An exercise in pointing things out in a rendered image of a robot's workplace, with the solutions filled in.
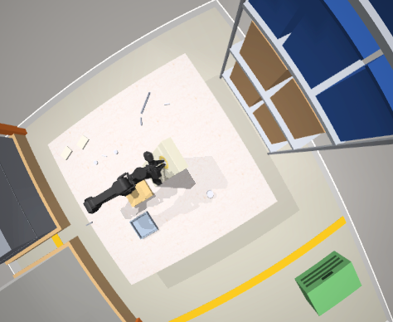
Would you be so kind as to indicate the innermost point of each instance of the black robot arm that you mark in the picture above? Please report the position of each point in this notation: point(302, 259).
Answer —
point(123, 186)

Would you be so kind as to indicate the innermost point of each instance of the beige service panel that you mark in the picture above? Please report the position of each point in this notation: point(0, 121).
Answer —
point(168, 151)

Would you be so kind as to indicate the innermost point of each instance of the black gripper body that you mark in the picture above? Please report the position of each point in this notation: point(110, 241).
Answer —
point(148, 156)

